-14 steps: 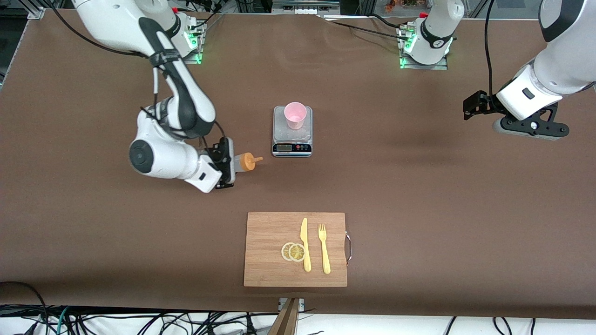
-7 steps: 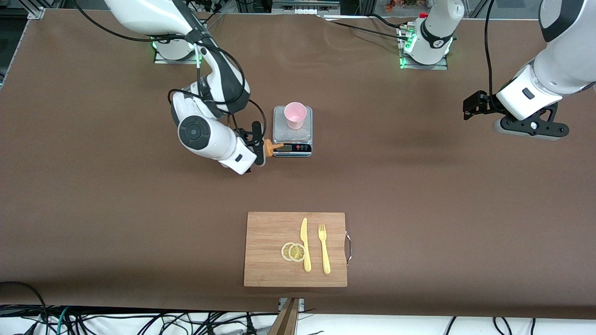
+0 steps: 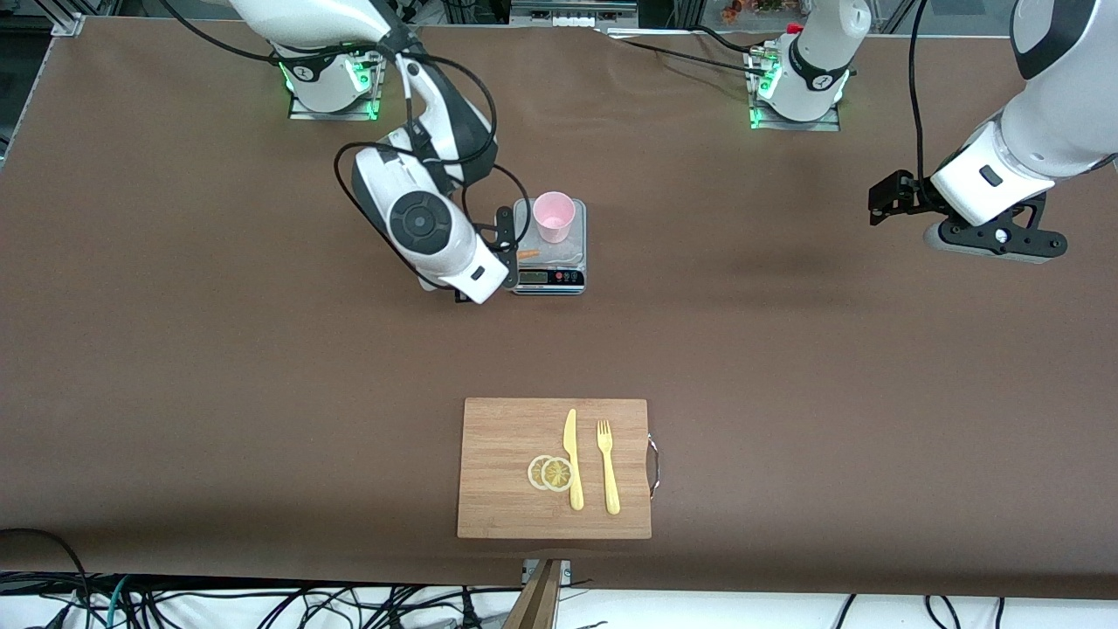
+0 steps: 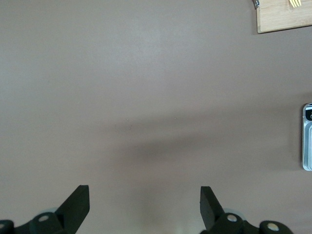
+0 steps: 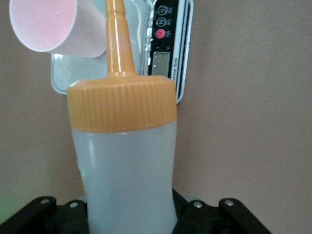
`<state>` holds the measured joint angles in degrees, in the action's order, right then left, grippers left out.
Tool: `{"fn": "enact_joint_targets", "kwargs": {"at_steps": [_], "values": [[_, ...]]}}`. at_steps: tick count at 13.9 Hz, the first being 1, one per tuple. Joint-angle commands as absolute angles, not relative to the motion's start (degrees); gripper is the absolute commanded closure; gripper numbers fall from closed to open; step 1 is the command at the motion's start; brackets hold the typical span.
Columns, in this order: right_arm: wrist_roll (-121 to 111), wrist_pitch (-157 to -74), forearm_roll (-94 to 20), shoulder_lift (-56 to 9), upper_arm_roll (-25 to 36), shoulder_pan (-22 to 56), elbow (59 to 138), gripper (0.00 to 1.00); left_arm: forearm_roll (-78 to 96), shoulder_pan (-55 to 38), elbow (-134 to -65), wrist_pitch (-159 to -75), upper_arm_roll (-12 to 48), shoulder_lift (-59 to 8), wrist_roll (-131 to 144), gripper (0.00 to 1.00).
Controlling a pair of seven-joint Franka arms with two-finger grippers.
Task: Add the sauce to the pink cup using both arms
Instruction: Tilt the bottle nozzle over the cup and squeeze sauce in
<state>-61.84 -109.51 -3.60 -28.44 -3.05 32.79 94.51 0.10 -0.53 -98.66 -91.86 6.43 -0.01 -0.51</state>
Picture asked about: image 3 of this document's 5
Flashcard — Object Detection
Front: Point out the silver digital kitchen scale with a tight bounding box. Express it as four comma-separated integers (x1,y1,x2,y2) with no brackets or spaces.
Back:
512,198,587,296

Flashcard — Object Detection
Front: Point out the silver aluminium frame rail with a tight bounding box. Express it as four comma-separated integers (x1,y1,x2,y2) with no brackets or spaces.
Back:
35,0,86,38

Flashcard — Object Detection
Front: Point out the wooden beam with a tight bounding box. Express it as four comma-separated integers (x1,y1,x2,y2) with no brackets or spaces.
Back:
502,559,564,629

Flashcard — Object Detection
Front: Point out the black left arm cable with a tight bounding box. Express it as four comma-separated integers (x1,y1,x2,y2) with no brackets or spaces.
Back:
908,0,935,206

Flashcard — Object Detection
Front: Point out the pink plastic cup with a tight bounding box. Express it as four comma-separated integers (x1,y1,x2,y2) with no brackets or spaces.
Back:
533,191,576,245

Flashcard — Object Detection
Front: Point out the wooden cutting board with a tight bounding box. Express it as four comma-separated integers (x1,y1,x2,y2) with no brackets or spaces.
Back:
457,397,661,540

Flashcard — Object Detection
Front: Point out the small metal bracket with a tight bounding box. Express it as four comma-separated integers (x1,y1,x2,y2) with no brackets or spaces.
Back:
521,559,573,588

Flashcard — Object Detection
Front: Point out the teal floor cable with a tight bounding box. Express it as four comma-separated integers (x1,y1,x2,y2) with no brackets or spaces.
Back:
103,575,132,629

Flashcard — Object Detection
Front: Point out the yellow plastic knife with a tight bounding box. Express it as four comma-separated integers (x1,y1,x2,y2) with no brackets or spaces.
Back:
562,408,585,512

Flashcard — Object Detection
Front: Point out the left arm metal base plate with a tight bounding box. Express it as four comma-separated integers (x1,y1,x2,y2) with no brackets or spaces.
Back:
748,48,845,133

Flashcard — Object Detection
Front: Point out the black table cable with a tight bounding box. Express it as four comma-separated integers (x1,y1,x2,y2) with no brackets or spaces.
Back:
694,24,769,55
609,35,774,75

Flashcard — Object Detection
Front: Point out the yellow plastic fork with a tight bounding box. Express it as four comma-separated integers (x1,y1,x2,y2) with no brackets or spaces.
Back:
597,419,622,515

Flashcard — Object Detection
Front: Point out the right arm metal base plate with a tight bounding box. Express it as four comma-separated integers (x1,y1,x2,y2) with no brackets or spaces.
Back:
287,39,386,122

